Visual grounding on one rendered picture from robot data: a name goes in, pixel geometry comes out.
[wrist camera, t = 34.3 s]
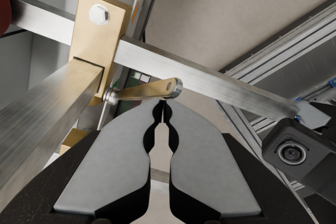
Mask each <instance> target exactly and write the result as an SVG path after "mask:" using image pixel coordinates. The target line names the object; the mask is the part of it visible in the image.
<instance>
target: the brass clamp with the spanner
mask: <svg viewBox="0 0 336 224"><path fill-rule="evenodd" d="M96 4H101V5H104V6H105V7H106V8H107V9H108V11H109V14H110V18H109V21H108V22H107V23H106V24H104V25H97V24H96V23H94V22H92V21H91V20H90V15H89V10H90V9H91V7H92V6H93V5H96ZM132 10H133V7H132V6H130V5H128V4H125V3H123V2H121V1H118V0H78V4H77V9H76V15H75V21H74V27H73V33H72V38H71V44H70V50H69V56H68V61H67V62H70V61H71V60H72V59H74V58H77V59H80V60H82V61H85V62H88V63H91V64H93V65H96V66H99V67H102V68H103V71H102V75H101V79H100V83H99V87H98V90H97V93H96V94H95V95H94V97H93V98H92V100H91V101H90V103H89V104H88V106H96V105H99V104H101V103H102V102H103V98H104V95H105V92H106V90H107V87H108V86H109V85H110V84H111V82H112V79H113V75H114V72H115V68H116V65H117V63H116V62H114V59H115V55H116V52H117V48H118V45H119V41H120V39H121V38H122V37H123V36H124V35H125V34H126V31H127V27H128V24H129V20H130V17H131V14H132Z"/></svg>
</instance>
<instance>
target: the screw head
mask: <svg viewBox="0 0 336 224"><path fill-rule="evenodd" d="M109 19H110V13H109V10H108V9H107V8H106V7H105V6H104V5H102V4H95V5H93V6H92V7H91V9H90V10H89V20H91V21H92V22H94V23H95V24H97V25H105V24H106V23H107V22H108V21H109Z"/></svg>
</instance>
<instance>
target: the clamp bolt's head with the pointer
mask: <svg viewBox="0 0 336 224"><path fill-rule="evenodd" d="M111 90H112V87H111V86H110V85H109V86H108V87H107V89H106V91H105V94H104V97H103V102H105V101H108V99H109V96H110V93H111Z"/></svg>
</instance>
